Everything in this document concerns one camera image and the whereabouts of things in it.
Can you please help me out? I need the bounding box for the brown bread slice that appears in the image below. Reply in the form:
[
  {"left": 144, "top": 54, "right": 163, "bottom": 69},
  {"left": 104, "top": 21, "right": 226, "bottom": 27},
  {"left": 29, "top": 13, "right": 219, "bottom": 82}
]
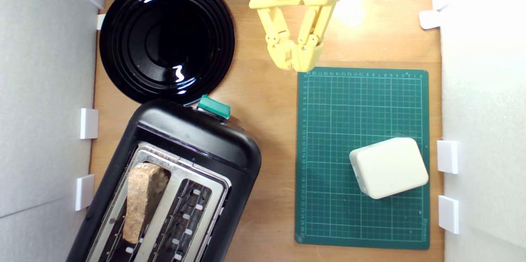
[{"left": 122, "top": 162, "right": 170, "bottom": 244}]

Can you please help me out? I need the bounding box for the green toaster lever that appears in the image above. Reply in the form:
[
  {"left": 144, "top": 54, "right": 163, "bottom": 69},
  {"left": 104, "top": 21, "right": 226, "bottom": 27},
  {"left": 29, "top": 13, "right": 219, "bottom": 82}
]
[{"left": 196, "top": 95, "right": 231, "bottom": 119}]

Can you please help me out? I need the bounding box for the black two-slot toaster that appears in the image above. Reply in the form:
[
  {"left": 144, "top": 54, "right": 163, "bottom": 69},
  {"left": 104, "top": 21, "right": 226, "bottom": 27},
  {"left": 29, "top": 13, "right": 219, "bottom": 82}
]
[{"left": 66, "top": 98, "right": 262, "bottom": 262}]

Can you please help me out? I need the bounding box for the green cutting mat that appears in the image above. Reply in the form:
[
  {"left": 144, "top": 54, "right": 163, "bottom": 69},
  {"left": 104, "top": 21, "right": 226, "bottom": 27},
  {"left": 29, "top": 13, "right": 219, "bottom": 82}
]
[{"left": 295, "top": 67, "right": 431, "bottom": 250}]

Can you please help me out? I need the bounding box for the black round plate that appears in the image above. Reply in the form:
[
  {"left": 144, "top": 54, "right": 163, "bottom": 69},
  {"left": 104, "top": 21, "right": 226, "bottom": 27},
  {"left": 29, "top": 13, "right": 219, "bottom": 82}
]
[{"left": 99, "top": 0, "right": 235, "bottom": 105}]

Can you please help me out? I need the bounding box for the white rounded block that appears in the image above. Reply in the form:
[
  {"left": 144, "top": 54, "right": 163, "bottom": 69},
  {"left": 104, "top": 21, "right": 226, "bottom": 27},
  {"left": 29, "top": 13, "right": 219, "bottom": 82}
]
[{"left": 349, "top": 137, "right": 429, "bottom": 200}]

